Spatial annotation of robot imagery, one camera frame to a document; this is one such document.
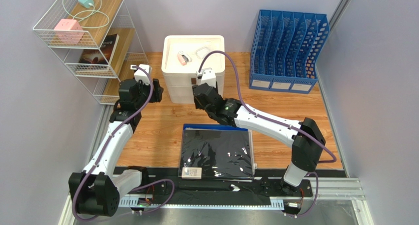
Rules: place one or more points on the blue file organizer rack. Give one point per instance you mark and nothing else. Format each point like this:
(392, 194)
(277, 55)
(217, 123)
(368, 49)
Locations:
(285, 49)

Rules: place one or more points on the dark cover book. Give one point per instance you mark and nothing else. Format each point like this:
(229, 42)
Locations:
(99, 59)

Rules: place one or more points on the white wire shelf rack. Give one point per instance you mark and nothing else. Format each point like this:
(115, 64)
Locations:
(97, 42)

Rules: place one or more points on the pink cube power socket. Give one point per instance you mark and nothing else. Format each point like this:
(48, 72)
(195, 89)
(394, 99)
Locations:
(69, 31)

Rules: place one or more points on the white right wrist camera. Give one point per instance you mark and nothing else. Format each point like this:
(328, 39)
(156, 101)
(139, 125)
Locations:
(206, 76)

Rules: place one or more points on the white three drawer organizer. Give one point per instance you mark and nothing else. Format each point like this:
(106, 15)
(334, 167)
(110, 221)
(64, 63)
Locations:
(180, 79)

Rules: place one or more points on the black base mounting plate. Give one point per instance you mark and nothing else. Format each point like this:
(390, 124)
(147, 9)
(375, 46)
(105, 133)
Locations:
(266, 185)

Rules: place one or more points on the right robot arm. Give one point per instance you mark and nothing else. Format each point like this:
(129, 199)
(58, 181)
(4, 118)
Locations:
(303, 137)

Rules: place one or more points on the aluminium frame rail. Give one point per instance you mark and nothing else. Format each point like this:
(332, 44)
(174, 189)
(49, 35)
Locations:
(338, 200)

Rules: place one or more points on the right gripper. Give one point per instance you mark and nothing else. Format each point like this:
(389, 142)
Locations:
(199, 92)

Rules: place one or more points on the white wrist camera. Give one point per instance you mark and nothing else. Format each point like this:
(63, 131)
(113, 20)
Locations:
(206, 76)
(142, 72)

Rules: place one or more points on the pink correction tape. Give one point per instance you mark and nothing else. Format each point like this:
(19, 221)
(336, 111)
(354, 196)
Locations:
(183, 58)

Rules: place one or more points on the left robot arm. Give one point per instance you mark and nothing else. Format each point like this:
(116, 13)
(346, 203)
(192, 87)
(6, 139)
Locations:
(94, 191)

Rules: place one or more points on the blue folder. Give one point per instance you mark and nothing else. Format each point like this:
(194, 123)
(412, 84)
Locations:
(212, 127)

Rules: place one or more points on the clear plastic bag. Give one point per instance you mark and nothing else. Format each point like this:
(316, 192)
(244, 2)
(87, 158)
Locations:
(201, 52)

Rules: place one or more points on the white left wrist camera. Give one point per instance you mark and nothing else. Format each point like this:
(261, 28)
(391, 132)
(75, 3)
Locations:
(142, 72)

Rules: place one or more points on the mint green charger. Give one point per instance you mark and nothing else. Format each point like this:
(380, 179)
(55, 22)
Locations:
(86, 3)

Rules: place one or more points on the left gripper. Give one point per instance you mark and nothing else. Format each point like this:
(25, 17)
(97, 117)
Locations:
(158, 92)

